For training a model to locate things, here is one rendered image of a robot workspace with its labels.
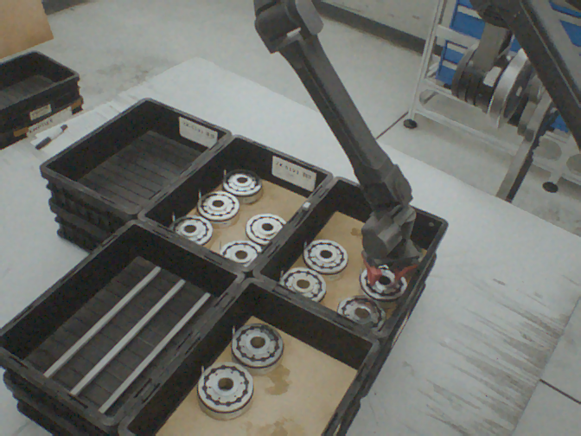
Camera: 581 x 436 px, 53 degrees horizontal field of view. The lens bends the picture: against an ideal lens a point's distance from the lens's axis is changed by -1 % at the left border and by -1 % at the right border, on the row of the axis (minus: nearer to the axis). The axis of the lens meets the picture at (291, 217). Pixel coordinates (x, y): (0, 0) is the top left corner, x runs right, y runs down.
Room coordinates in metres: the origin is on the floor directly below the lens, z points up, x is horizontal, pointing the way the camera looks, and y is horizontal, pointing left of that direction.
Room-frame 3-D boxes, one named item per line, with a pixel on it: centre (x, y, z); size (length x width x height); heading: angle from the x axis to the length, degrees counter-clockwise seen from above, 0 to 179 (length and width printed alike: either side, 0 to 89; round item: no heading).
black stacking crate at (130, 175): (1.17, 0.39, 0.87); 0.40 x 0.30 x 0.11; 155
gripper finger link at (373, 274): (0.88, -0.20, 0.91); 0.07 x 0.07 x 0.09; 24
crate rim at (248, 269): (1.04, 0.12, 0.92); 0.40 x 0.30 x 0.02; 155
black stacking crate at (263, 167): (1.04, 0.12, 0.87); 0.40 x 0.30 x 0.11; 155
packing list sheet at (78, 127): (1.53, 0.67, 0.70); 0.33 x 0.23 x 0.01; 147
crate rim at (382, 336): (0.91, -0.15, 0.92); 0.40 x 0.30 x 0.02; 155
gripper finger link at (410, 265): (0.89, -0.23, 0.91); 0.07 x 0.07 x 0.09; 24
